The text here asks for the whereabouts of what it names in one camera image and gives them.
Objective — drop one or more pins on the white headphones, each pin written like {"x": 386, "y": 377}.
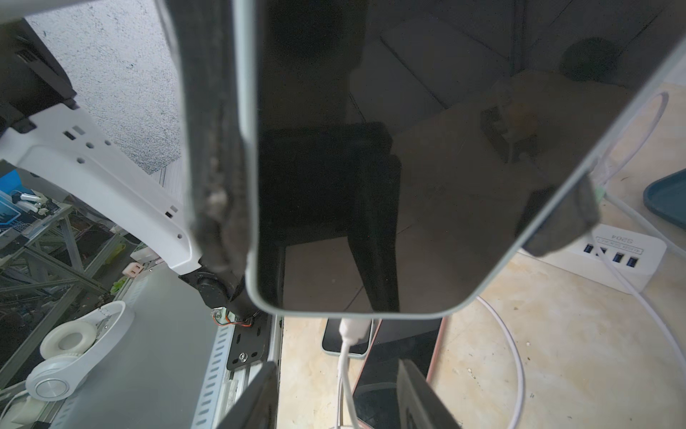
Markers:
{"x": 73, "y": 349}

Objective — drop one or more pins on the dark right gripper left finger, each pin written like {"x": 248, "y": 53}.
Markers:
{"x": 257, "y": 407}

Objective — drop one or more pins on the phone with pale green case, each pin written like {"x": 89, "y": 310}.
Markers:
{"x": 506, "y": 83}

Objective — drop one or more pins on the black phone white edge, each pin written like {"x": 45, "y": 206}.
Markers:
{"x": 332, "y": 341}

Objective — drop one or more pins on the phone with pink case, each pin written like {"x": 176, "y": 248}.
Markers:
{"x": 375, "y": 393}

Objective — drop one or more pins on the dark teal tray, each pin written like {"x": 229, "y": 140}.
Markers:
{"x": 666, "y": 198}

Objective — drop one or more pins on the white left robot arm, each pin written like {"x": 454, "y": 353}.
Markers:
{"x": 102, "y": 177}

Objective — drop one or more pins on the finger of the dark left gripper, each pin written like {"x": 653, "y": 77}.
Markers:
{"x": 200, "y": 35}
{"x": 575, "y": 215}

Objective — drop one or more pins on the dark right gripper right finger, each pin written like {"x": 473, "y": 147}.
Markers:
{"x": 419, "y": 406}

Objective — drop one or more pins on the white power strip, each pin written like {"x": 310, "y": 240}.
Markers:
{"x": 636, "y": 256}

